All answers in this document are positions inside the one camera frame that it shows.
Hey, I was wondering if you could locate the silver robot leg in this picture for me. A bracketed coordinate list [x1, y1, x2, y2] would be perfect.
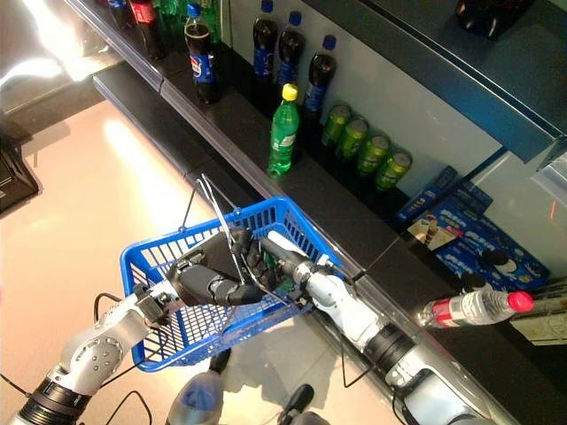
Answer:
[276, 382, 332, 425]
[166, 347, 232, 425]

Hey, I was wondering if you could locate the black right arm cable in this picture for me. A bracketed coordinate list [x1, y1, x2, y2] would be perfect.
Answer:
[338, 334, 377, 390]

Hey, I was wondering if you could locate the silver left robot leg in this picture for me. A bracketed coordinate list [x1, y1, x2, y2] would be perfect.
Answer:
[166, 347, 232, 425]

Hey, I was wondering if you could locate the Coca-Cola bottle red label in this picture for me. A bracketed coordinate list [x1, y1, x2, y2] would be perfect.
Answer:
[129, 0, 167, 61]

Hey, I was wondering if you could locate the green soda bottle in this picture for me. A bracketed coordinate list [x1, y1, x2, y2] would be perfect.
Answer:
[198, 0, 222, 43]
[154, 0, 190, 27]

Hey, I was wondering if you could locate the beige carton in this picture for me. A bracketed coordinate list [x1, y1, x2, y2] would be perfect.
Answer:
[509, 305, 567, 347]
[526, 276, 567, 311]

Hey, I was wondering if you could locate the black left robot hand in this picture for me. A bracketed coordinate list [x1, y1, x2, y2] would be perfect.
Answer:
[166, 228, 285, 307]

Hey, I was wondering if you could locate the silver right robot leg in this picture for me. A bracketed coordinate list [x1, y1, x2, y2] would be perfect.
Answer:
[276, 382, 332, 425]

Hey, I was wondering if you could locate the blue Oreo cookie box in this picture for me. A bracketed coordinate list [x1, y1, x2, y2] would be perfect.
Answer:
[432, 241, 532, 294]
[442, 205, 553, 278]

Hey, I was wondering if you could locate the water bottle red cap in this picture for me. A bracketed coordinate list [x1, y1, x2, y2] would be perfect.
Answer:
[416, 290, 536, 329]

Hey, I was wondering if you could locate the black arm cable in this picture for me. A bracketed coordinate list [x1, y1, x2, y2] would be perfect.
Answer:
[90, 291, 129, 324]
[338, 334, 377, 390]

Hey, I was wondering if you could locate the black crate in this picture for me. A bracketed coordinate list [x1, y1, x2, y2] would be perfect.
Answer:
[0, 110, 42, 214]

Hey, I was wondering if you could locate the slim blue cookie box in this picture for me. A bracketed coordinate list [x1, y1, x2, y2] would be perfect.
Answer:
[392, 166, 460, 223]

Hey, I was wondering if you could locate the cream wafer cone box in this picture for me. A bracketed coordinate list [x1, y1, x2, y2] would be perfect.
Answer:
[406, 211, 466, 252]

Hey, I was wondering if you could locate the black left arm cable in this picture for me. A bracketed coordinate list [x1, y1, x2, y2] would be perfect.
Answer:
[90, 291, 129, 324]

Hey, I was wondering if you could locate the blue plastic shopping basket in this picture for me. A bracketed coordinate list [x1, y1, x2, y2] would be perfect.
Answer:
[119, 172, 345, 373]

